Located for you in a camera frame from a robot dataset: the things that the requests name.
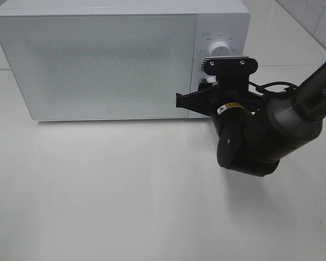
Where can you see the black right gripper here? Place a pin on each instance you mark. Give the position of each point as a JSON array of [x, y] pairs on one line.
[[223, 106]]

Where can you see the white timer knob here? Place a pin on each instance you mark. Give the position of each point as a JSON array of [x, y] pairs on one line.
[[211, 79]]

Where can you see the white microwave door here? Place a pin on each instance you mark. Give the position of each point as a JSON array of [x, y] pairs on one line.
[[100, 67]]

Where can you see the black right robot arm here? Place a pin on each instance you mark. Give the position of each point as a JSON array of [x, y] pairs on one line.
[[256, 129]]

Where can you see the white upper power knob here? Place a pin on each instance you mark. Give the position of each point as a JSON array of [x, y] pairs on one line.
[[219, 48]]

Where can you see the white microwave oven body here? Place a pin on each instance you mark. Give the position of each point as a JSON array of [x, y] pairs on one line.
[[228, 20]]

